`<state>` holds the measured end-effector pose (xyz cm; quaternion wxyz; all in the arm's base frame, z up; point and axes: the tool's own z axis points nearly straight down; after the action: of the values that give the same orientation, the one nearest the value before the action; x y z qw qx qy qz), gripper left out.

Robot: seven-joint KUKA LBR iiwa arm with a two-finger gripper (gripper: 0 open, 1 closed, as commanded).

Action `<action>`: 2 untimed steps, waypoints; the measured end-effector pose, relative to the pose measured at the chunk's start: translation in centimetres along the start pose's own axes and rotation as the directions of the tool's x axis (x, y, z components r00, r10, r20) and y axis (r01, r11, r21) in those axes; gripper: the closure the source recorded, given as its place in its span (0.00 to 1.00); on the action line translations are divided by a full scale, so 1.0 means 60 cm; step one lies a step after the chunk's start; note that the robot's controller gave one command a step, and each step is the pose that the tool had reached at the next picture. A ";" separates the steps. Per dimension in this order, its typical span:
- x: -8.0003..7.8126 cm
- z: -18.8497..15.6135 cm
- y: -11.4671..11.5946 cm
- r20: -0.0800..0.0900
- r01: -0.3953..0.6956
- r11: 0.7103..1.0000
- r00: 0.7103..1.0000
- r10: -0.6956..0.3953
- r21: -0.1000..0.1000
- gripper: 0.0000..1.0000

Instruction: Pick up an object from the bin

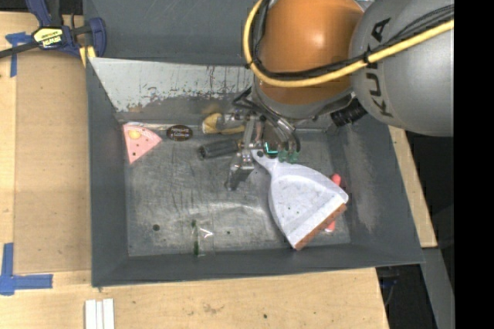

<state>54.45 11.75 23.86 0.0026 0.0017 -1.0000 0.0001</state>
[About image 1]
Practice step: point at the pink wedge toy slice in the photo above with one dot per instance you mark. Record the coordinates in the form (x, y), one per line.
(137, 144)

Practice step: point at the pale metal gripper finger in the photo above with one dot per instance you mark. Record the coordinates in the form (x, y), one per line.
(247, 165)
(232, 178)

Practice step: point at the grey metal bin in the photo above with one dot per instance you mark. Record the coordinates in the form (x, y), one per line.
(173, 184)

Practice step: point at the dark brown oval cookie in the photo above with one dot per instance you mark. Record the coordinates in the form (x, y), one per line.
(179, 133)

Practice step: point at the pink-red stick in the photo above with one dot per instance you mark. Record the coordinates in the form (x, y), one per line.
(336, 179)

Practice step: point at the clear plastic wrapper with green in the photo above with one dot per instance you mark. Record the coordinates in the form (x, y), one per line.
(198, 236)

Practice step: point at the yellow toy banana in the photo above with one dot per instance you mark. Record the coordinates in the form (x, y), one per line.
(211, 123)

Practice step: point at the black cylinder on white bracket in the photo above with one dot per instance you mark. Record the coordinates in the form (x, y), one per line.
(347, 115)

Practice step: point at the white dustpan with orange edge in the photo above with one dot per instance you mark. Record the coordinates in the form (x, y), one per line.
(301, 204)

